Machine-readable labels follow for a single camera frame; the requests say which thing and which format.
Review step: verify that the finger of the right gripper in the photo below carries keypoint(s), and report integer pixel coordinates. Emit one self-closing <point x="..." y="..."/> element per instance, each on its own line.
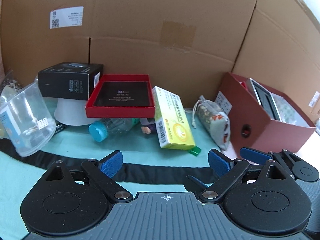
<point x="192" y="184"/>
<point x="294" y="165"/>

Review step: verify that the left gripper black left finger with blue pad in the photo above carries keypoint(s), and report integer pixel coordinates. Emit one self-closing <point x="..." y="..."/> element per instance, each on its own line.
<point x="68" y="200"/>

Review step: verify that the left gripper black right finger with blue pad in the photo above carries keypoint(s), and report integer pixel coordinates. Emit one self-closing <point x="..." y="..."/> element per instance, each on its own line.
<point x="262" y="199"/>

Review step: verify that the yellow green medicine box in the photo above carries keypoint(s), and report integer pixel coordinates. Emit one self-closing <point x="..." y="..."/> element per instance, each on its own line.
<point x="171" y="122"/>

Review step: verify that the pink towel mat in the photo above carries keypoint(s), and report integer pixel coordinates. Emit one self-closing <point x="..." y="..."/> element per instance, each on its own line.
<point x="309" y="152"/>

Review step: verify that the small green plastic piece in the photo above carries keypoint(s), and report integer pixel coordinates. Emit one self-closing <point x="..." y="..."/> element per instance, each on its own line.
<point x="195" y="151"/>

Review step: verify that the teal cloth black stripe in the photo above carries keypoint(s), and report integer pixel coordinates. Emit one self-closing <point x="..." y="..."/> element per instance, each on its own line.
<point x="17" y="178"/>

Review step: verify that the patterned clear tape roll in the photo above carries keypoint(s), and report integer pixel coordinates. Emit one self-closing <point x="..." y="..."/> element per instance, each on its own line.
<point x="286" y="111"/>

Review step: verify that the dark red storage box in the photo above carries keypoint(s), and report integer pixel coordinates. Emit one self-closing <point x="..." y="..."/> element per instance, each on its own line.
<point x="251" y="126"/>

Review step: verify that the silver tray black foam insert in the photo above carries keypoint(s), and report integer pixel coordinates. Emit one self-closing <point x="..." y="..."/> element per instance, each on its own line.
<point x="264" y="98"/>

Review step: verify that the plastic bottle blue cap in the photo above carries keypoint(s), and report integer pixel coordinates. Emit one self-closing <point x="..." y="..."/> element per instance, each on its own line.
<point x="108" y="127"/>

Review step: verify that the clear plastic container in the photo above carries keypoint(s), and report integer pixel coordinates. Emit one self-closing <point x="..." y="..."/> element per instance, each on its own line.
<point x="27" y="121"/>

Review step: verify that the white paper cup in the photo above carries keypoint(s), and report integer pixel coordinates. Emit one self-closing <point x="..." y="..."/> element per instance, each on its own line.
<point x="72" y="113"/>

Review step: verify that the red shallow box lid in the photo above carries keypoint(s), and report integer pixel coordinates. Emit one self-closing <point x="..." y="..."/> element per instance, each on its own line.
<point x="121" y="96"/>

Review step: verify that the black product box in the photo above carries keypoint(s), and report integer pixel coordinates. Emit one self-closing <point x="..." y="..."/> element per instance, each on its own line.
<point x="70" y="80"/>

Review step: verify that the large cardboard backdrop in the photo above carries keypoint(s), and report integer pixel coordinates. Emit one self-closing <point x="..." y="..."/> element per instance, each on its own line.
<point x="184" y="46"/>

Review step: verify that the grey patterned drawstring pouch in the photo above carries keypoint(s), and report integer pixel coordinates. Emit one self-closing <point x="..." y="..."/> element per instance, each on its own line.
<point x="215" y="121"/>

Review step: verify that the purple figure keychain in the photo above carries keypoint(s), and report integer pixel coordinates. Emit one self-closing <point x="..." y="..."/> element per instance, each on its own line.
<point x="148" y="126"/>

